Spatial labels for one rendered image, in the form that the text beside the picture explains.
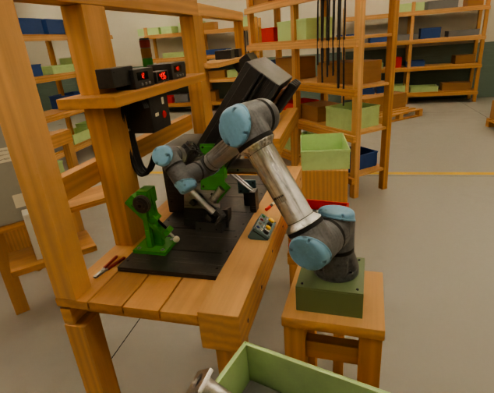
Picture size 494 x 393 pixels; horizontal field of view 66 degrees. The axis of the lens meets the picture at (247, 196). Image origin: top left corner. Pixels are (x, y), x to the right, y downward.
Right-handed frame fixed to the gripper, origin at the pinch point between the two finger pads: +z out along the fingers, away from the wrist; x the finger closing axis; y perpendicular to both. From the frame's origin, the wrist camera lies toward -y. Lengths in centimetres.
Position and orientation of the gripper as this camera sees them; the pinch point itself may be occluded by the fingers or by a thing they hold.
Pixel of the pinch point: (195, 158)
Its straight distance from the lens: 173.2
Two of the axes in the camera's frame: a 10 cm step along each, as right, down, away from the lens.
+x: -6.7, -7.4, 1.0
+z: 2.7, -1.1, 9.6
